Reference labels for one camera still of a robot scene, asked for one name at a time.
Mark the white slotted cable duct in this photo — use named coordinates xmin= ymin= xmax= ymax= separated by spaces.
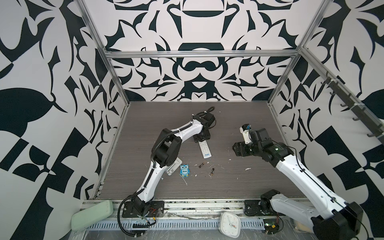
xmin=88 ymin=219 xmax=265 ymax=231

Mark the aluminium frame top bar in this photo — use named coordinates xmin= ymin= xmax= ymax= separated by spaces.
xmin=106 ymin=50 xmax=295 ymax=59

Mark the green foam pad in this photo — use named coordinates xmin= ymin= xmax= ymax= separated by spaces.
xmin=71 ymin=200 xmax=114 ymax=232

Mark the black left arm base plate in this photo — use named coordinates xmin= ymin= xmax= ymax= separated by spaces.
xmin=122 ymin=201 xmax=165 ymax=218

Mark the blue owl toy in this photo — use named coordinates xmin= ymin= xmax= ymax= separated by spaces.
xmin=180 ymin=164 xmax=190 ymax=178

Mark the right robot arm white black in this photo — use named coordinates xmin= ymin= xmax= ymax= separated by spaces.
xmin=232 ymin=124 xmax=363 ymax=240

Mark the white remote control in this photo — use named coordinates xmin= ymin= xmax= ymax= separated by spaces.
xmin=198 ymin=141 xmax=212 ymax=159

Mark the white battery cover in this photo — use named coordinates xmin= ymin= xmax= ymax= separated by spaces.
xmin=166 ymin=165 xmax=180 ymax=176

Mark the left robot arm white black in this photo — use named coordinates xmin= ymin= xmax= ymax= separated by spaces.
xmin=128 ymin=107 xmax=216 ymax=215

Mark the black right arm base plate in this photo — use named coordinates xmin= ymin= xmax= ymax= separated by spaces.
xmin=244 ymin=200 xmax=270 ymax=217

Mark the small green circuit board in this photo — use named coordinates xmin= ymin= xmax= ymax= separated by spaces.
xmin=263 ymin=219 xmax=281 ymax=236

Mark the aluminium frame corner post left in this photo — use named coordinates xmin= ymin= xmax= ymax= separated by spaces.
xmin=75 ymin=0 xmax=130 ymax=107

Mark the beige foam pad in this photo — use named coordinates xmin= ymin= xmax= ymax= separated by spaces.
xmin=294 ymin=220 xmax=313 ymax=234

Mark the aluminium frame corner post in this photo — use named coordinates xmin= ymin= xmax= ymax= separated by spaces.
xmin=75 ymin=0 xmax=130 ymax=107
xmin=268 ymin=0 xmax=334 ymax=105

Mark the white square clock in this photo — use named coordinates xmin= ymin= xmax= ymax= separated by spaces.
xmin=219 ymin=212 xmax=241 ymax=239

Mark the aluminium frame corner post right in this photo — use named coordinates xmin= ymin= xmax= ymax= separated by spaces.
xmin=268 ymin=0 xmax=334 ymax=105

